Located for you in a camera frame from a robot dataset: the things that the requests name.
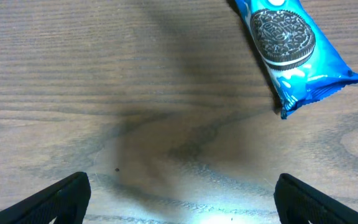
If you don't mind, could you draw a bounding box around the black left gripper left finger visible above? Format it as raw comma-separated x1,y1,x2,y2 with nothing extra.
0,172,91,224

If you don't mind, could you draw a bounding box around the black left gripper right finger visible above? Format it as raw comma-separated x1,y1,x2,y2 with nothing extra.
273,173,358,224

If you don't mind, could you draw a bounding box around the blue Oreo cookie pack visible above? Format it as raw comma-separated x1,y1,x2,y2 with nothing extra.
235,0,358,119

